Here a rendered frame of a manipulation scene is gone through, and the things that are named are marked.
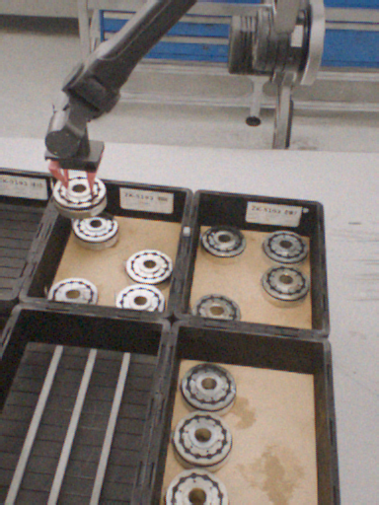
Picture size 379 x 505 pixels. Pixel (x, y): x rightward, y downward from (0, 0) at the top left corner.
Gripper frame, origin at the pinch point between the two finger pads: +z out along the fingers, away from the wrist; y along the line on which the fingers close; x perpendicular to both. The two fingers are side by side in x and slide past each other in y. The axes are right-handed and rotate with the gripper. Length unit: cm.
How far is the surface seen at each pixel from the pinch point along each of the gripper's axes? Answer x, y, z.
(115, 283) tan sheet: -4.8, 7.2, 22.7
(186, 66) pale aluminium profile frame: 186, -2, 79
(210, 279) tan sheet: -0.1, 27.6, 23.1
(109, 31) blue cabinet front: 184, -38, 64
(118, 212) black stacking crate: 17.2, 3.3, 21.9
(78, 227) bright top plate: 8.6, -4.3, 20.0
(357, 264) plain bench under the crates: 24, 64, 37
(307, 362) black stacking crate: -22, 49, 19
